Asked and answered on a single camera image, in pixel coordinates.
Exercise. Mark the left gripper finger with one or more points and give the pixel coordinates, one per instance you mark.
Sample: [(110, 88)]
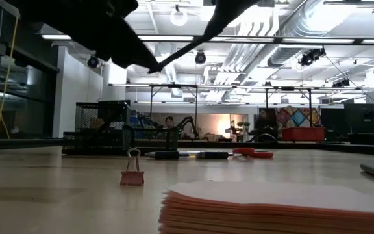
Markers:
[(115, 45), (123, 8)]

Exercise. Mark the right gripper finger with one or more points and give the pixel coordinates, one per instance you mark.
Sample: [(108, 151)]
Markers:
[(229, 13)]

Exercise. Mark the black mesh desk organizer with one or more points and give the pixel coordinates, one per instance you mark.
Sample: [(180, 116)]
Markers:
[(93, 143)]

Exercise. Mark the black pen clear barrel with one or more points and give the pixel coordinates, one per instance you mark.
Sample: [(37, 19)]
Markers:
[(167, 155)]

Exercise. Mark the small pink binder clip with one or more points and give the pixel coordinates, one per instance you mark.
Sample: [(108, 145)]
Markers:
[(132, 178)]

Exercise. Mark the pink sticky note pad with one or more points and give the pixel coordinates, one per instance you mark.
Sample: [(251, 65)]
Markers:
[(239, 214)]

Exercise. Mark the black background robot arm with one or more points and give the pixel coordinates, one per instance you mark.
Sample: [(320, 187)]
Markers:
[(190, 122)]

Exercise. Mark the black ceiling spotlight cluster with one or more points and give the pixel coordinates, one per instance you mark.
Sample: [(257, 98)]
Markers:
[(310, 58)]

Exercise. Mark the person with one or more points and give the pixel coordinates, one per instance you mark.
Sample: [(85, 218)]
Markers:
[(265, 122), (169, 122)]

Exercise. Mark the small potted plant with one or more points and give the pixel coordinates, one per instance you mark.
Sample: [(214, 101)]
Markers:
[(246, 123)]

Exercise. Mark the black overhead light beam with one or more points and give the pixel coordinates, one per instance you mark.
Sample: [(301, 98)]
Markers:
[(357, 41)]

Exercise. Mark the red plastic bin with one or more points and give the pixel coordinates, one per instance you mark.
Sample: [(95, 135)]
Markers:
[(304, 134)]

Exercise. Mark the black cabinet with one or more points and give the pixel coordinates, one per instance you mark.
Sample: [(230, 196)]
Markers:
[(333, 122)]

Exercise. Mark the black monitor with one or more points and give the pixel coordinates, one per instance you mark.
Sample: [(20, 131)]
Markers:
[(364, 117)]

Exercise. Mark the round black ceiling camera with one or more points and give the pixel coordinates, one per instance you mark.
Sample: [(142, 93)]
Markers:
[(200, 58), (93, 61)]

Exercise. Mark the black metal rig frame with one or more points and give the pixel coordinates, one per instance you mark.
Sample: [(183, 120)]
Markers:
[(174, 86), (310, 107)]

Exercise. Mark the colourful patchwork wall hanging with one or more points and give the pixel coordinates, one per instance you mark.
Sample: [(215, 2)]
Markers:
[(299, 117)]

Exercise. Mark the black aluminium table frame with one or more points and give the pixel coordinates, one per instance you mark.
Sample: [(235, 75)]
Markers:
[(271, 145)]

